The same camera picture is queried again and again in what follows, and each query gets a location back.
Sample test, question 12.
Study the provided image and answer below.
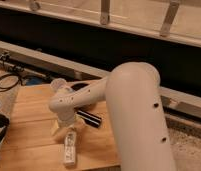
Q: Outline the black coiled cable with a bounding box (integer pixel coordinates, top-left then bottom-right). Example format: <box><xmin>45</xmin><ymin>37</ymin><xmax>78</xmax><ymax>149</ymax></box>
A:
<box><xmin>0</xmin><ymin>73</ymin><xmax>23</xmax><ymax>93</ymax></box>

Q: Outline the blue object behind table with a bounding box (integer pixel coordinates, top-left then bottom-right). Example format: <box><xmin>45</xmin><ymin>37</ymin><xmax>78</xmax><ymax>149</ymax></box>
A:
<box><xmin>25</xmin><ymin>78</ymin><xmax>43</xmax><ymax>86</ymax></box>

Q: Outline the translucent plastic cup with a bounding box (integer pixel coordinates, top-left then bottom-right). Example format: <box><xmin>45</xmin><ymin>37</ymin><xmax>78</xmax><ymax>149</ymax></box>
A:
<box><xmin>50</xmin><ymin>78</ymin><xmax>67</xmax><ymax>92</ymax></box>

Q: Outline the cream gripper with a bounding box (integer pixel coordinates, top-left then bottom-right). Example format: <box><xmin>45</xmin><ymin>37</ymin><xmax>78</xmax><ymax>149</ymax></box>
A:
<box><xmin>51</xmin><ymin>115</ymin><xmax>86</xmax><ymax>145</ymax></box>

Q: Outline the black round bowl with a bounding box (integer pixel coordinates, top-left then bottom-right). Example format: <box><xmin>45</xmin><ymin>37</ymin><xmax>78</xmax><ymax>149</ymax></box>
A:
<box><xmin>71</xmin><ymin>83</ymin><xmax>89</xmax><ymax>91</ymax></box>

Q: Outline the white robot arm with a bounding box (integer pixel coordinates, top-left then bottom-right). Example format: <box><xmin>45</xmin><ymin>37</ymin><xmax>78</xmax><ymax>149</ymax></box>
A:
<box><xmin>49</xmin><ymin>62</ymin><xmax>177</xmax><ymax>171</ymax></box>

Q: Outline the white plastic bottle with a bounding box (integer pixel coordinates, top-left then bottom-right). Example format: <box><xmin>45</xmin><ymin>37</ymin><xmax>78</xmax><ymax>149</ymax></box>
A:
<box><xmin>64</xmin><ymin>131</ymin><xmax>77</xmax><ymax>167</ymax></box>

